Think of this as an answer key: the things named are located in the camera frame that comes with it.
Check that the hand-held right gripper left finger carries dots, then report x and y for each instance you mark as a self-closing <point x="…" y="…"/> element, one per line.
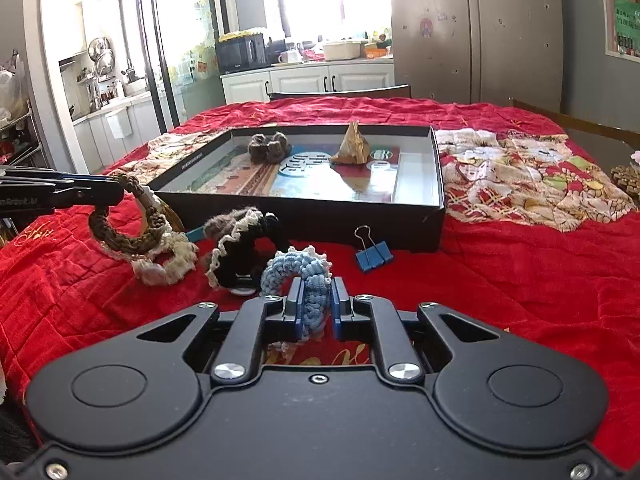
<point x="295" y="312"/>

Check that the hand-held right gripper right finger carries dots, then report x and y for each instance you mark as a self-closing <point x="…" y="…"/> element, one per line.
<point x="339" y="312"/>

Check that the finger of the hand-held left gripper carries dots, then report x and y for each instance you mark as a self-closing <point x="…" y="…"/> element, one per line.
<point x="95" y="194"/>
<point x="35" y="176"/>

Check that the blue crochet scrunchie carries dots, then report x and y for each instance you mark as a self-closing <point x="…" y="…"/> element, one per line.
<point x="305" y="280"/>

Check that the cream crochet hair clip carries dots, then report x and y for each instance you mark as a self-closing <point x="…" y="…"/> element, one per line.
<point x="125" y="247"/>

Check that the black crochet scrunchie cream lace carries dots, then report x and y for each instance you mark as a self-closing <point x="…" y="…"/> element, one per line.
<point x="245" y="255"/>

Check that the black shallow cardboard box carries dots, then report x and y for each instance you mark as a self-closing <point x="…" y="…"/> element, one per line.
<point x="320" y="210"/>

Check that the blue claw clip brown pom-poms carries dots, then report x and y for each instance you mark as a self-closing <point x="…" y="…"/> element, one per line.
<point x="196" y="234"/>

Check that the black claw clip brown pom-poms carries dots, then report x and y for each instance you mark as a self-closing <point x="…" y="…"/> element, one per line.
<point x="269" y="149"/>

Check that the blue binder clip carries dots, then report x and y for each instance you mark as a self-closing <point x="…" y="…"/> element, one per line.
<point x="374" y="257"/>

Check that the white hanging bin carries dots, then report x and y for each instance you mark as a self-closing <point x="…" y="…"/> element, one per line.
<point x="118" y="123"/>

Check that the white plastic bag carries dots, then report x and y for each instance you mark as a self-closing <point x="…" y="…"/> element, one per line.
<point x="10" y="87"/>

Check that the metal dish rack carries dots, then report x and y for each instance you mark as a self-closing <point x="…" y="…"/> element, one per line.
<point x="102" y="67"/>

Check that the tan pyramid paper packet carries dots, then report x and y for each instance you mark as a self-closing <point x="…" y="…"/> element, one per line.
<point x="352" y="147"/>

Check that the glass sliding door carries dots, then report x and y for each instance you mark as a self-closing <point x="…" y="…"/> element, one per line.
<point x="165" y="40"/>

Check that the red printed quilt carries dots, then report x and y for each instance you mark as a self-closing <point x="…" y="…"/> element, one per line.
<point x="525" y="280"/>

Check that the black microwave oven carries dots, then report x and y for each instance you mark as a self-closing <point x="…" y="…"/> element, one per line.
<point x="242" y="54"/>

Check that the white kitchen cabinet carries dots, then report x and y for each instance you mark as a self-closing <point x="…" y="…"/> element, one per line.
<point x="305" y="80"/>

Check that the white mug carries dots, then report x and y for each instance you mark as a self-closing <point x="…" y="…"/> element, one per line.
<point x="286" y="57"/>

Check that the white plastic basin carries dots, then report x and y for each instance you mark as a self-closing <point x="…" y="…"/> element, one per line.
<point x="342" y="50"/>

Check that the orange box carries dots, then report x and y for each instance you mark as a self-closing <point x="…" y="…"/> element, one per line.
<point x="376" y="51"/>

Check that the silver double-door refrigerator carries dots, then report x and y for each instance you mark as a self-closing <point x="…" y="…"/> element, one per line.
<point x="475" y="30"/>

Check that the brown woven mat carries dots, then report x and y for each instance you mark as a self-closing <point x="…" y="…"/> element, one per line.
<point x="627" y="185"/>

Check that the pink cloth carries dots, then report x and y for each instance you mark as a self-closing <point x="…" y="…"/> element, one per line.
<point x="636" y="157"/>

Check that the green wall poster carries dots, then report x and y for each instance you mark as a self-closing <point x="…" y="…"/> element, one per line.
<point x="626" y="25"/>

